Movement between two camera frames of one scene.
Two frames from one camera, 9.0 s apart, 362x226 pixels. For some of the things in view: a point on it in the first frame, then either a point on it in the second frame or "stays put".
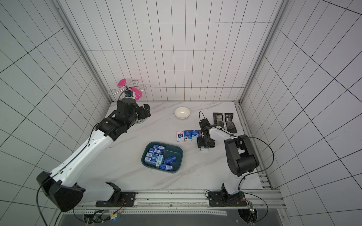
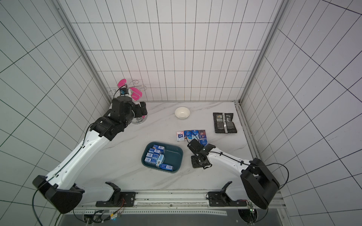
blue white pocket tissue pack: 194,133 stays put
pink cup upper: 121,83 stays put
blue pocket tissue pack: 187,134 stays put
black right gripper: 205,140 → 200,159
